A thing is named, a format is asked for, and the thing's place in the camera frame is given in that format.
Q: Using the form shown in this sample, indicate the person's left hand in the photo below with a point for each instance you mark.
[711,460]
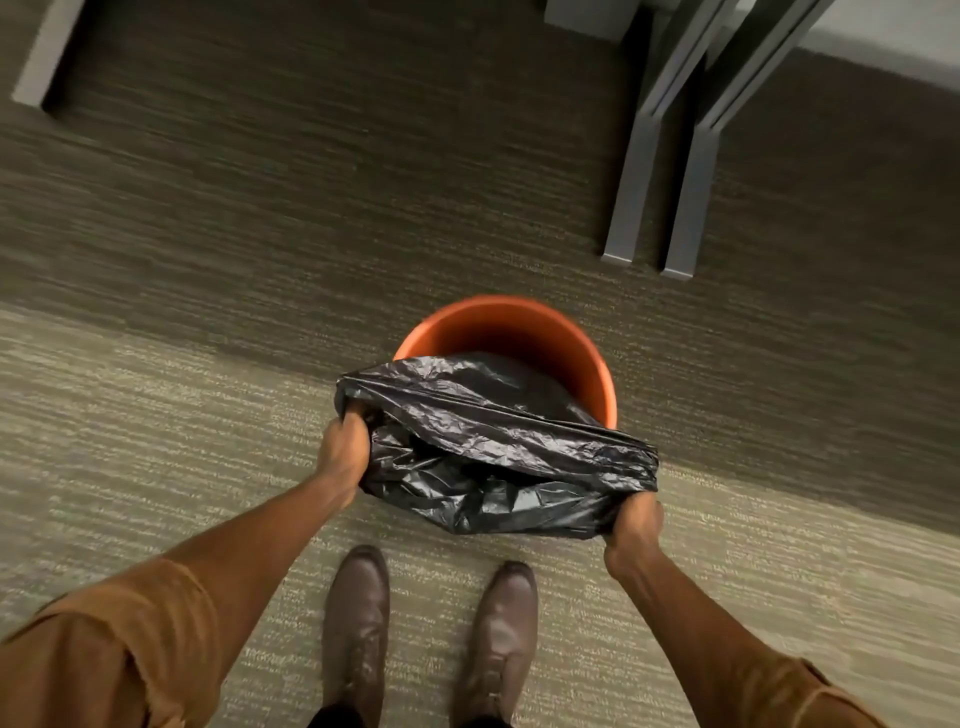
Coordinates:
[344,450]

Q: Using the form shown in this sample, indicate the person's right hand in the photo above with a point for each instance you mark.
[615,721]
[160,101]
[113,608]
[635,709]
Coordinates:
[634,529]

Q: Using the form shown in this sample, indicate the person's left fingers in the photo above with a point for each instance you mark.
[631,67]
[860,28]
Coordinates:
[361,414]

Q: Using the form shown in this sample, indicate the person's right fingers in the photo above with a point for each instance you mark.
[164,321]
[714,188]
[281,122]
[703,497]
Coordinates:
[645,506]

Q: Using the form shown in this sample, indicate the black plastic trash bag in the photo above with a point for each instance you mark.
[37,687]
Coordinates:
[487,442]

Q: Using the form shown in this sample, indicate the person's left forearm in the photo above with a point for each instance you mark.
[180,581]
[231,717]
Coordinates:
[247,551]

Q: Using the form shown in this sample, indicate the person's right forearm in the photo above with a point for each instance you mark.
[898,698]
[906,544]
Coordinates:
[694,637]

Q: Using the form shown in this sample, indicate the orange round waste bin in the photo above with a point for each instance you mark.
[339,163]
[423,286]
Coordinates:
[525,334]

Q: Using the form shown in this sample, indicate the brown leather right shoe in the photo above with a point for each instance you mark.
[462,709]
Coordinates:
[499,645]

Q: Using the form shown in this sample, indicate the brown leather shoe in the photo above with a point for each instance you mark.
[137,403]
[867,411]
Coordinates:
[499,645]
[356,630]

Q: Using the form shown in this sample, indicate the brown leather left shoe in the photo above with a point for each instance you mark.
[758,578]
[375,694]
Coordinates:
[356,630]

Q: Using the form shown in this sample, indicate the brown right sleeve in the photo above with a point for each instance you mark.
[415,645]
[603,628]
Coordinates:
[825,697]

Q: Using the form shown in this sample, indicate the brown sleeve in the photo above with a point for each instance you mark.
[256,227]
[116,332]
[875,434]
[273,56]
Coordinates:
[825,697]
[105,652]

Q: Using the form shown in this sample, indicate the brown left sleeve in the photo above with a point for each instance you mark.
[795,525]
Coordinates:
[105,652]

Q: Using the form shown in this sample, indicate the grey metal table leg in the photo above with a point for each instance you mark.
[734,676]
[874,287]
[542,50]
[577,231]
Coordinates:
[667,120]
[46,52]
[720,142]

